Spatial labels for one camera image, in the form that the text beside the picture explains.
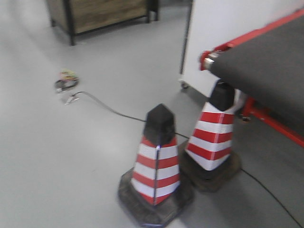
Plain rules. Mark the black conveyor belt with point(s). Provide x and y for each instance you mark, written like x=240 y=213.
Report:
x=270 y=69

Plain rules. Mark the right red-white traffic cone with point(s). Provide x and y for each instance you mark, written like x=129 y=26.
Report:
x=207 y=157

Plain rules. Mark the red-white traffic cone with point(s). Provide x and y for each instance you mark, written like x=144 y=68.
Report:
x=207 y=157
x=153 y=191

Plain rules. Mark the left red-white traffic cone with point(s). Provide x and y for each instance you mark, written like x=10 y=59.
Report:
x=153 y=191

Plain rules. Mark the small floor debris bundle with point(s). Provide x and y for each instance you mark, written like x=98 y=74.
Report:
x=68 y=80

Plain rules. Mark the white wheeled panel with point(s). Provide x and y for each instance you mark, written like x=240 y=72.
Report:
x=211 y=23

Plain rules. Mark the wooden cabinet black frame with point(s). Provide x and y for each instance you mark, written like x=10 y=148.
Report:
x=77 y=17

